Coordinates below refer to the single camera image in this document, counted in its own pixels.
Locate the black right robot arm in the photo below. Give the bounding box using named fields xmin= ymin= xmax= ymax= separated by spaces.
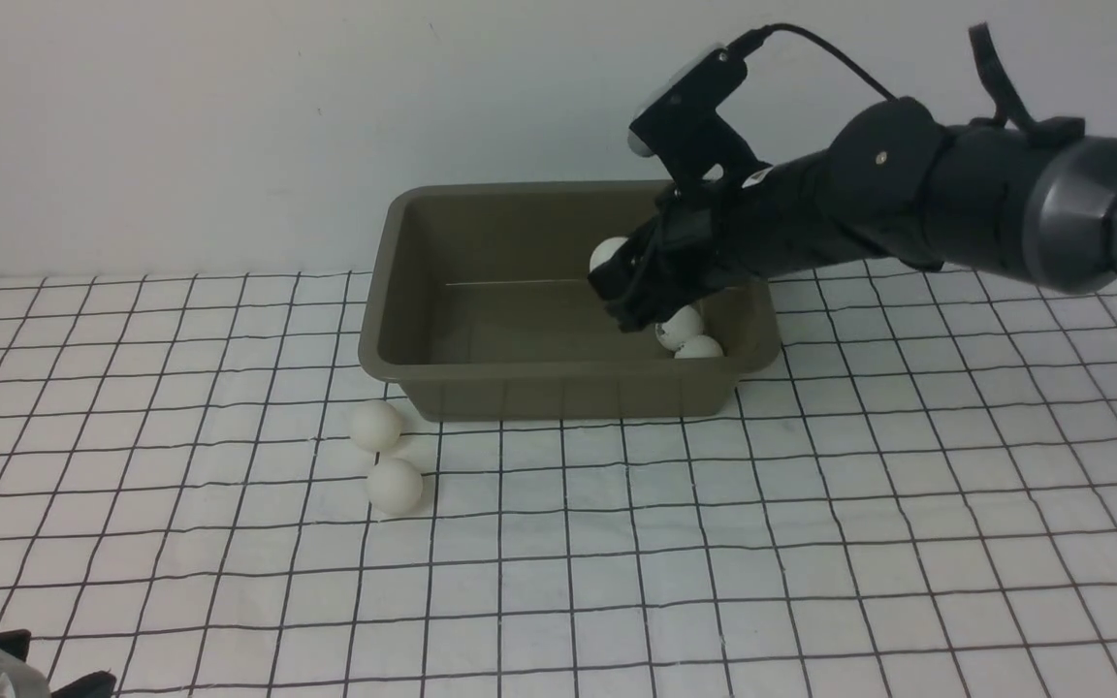
xmin=588 ymin=98 xmax=1117 ymax=332

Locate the black right camera cable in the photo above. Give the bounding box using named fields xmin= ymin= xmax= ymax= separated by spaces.
xmin=728 ymin=23 xmax=901 ymax=103

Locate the white ping-pong ball with logo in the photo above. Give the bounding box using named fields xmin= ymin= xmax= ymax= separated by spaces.
xmin=653 ymin=305 xmax=705 ymax=354

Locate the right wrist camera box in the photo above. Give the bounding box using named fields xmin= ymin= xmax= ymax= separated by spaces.
xmin=626 ymin=45 xmax=764 ymax=198

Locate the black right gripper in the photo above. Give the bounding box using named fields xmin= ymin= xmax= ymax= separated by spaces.
xmin=588 ymin=165 xmax=836 ymax=333

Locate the olive green plastic bin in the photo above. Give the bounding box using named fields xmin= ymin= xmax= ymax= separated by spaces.
xmin=359 ymin=180 xmax=782 ymax=423

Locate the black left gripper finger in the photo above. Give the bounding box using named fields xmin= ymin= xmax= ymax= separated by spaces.
xmin=50 ymin=671 xmax=118 ymax=698
xmin=0 ymin=630 xmax=32 ymax=662

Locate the white black-grid tablecloth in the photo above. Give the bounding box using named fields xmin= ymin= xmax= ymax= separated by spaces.
xmin=0 ymin=264 xmax=1117 ymax=697

